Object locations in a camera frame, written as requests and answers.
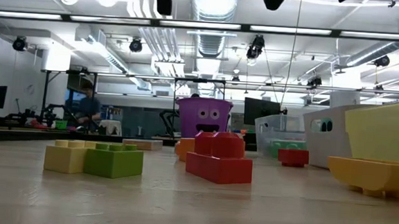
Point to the teal foam die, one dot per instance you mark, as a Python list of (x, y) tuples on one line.
[(327, 121)]

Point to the green two-stud brick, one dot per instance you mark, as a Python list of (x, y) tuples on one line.
[(287, 144)]

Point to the lime green four-stud brick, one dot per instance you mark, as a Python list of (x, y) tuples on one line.
[(113, 164)]

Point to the red two-stud brick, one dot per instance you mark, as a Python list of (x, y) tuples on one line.
[(217, 168)]

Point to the yellow four-stud brick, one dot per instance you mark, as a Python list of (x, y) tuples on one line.
[(64, 159)]

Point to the neighbouring station robot arm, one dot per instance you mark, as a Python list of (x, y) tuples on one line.
[(29, 117), (168, 124)]

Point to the black ceiling spotlight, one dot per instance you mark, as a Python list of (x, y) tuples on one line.
[(19, 43), (314, 81), (382, 61), (255, 47), (136, 45)]

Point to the person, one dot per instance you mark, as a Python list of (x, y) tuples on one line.
[(88, 108), (195, 95)]

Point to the purple bucket with face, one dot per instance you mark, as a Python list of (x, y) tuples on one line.
[(191, 125)]

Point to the clear plastic container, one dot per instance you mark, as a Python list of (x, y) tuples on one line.
[(264, 137)]

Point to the yellow translucent container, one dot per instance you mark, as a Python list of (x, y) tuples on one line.
[(385, 137)]

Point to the orange sloped brick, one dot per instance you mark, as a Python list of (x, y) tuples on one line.
[(185, 151)]

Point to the white plastic container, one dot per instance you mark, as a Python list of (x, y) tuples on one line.
[(322, 150)]

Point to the dark red cube brick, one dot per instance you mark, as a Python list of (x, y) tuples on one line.
[(293, 157)]

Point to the green bucket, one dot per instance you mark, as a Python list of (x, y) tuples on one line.
[(61, 125)]

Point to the orange-yellow flat brick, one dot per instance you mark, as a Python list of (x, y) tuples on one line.
[(372, 174)]

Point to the silver ventilation duct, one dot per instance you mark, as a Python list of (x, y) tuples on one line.
[(214, 8)]

